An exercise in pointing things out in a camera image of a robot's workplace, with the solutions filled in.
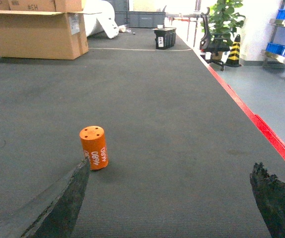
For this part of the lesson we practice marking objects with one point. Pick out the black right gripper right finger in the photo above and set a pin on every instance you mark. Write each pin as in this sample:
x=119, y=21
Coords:
x=269, y=194

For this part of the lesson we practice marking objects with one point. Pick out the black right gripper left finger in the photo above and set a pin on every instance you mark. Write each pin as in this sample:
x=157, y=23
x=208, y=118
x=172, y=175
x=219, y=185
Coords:
x=54, y=212

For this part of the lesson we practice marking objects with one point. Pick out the orange cylindrical cap 4680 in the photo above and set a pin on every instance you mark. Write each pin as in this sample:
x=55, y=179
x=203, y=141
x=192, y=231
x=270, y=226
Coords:
x=94, y=147

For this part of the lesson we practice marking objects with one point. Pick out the yellow black traffic cone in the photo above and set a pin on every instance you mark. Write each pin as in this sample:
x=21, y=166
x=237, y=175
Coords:
x=234, y=55

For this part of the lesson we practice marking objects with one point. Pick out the black office chair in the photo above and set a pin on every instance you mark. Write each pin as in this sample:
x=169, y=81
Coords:
x=212, y=43

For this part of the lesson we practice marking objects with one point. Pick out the large cardboard box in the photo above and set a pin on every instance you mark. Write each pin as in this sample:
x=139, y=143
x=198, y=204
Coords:
x=43, y=29

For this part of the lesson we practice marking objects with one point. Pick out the green potted plant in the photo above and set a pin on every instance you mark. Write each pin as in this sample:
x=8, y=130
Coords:
x=225, y=19

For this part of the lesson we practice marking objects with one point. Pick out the white foam roll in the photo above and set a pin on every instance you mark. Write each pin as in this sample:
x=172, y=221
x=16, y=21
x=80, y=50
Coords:
x=100, y=17

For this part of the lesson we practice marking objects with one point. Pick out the black battery box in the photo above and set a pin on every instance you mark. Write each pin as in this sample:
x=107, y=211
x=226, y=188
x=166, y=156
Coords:
x=165, y=37

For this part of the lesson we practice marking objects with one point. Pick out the grey plastic crate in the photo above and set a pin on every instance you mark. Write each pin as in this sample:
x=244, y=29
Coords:
x=140, y=19

